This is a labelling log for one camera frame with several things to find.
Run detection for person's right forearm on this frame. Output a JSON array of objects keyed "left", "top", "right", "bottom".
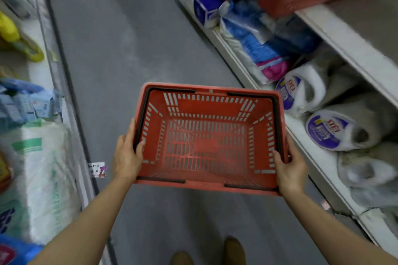
[{"left": 283, "top": 192, "right": 398, "bottom": 265}]

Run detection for person's brown shoe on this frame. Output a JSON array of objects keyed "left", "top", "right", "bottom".
[
  {"left": 223, "top": 236, "right": 247, "bottom": 265},
  {"left": 169, "top": 251, "right": 195, "bottom": 265}
]

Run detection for person's right brown shoe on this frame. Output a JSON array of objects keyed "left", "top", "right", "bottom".
[{"left": 223, "top": 236, "right": 247, "bottom": 265}]

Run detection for white green woven sack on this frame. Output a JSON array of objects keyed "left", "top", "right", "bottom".
[{"left": 0, "top": 120, "right": 81, "bottom": 245}]

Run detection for blue red printed pack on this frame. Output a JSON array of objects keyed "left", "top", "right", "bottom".
[{"left": 0, "top": 234, "right": 44, "bottom": 265}]

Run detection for white opposite aisle shelving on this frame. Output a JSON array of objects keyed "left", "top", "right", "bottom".
[{"left": 0, "top": 0, "right": 119, "bottom": 265}]

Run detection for white metal store shelves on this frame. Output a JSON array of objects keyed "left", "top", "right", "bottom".
[{"left": 155, "top": 0, "right": 398, "bottom": 258}]

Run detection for person's right hand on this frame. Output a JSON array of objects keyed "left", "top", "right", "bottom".
[{"left": 272, "top": 133, "right": 309, "bottom": 197}]

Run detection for person's left forearm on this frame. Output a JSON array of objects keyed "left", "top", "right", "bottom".
[{"left": 28, "top": 178, "right": 131, "bottom": 265}]

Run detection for blue pink white bag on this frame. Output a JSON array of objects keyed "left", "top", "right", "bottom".
[{"left": 219, "top": 0, "right": 321, "bottom": 85}]

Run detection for yellow plastic bag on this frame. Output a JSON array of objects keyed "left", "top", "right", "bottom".
[{"left": 0, "top": 10, "right": 45, "bottom": 63}]

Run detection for pale blue boxed packs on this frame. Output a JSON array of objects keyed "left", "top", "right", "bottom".
[{"left": 0, "top": 78, "right": 63, "bottom": 132}]

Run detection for white pink paper tag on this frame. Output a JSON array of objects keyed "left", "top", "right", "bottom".
[{"left": 88, "top": 161, "right": 109, "bottom": 179}]

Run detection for white blue package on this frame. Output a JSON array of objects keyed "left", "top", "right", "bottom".
[{"left": 191, "top": 0, "right": 224, "bottom": 29}]

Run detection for person's left brown shoe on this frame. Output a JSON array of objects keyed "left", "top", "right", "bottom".
[{"left": 169, "top": 251, "right": 195, "bottom": 265}]

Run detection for person's left hand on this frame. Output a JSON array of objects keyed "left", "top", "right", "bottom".
[{"left": 112, "top": 118, "right": 146, "bottom": 185}]

